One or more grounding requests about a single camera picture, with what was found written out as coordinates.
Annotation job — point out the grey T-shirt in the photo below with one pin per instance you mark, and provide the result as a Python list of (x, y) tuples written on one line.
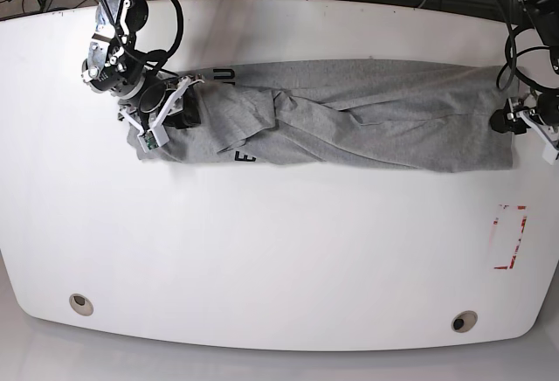
[(368, 113)]

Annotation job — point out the table grommet hole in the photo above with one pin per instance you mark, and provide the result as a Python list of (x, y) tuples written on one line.
[(81, 305), (464, 321)]

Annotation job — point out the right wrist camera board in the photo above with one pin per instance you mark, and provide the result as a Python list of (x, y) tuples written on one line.
[(150, 141)]

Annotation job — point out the left table grommet hole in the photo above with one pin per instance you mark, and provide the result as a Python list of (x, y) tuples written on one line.
[(81, 305)]

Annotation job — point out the red tape marking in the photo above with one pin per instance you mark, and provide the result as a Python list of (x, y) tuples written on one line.
[(506, 235)]

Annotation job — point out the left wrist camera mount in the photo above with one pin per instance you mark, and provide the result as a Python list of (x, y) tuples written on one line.
[(550, 152)]

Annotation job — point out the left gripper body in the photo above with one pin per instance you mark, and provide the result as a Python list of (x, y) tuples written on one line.
[(536, 111)]

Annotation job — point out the right table grommet hole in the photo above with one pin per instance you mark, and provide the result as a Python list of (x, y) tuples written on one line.
[(464, 321)]

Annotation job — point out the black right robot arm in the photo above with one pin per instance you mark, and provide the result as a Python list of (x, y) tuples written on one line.
[(117, 23)]

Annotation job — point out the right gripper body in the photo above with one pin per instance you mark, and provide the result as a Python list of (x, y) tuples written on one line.
[(141, 94)]

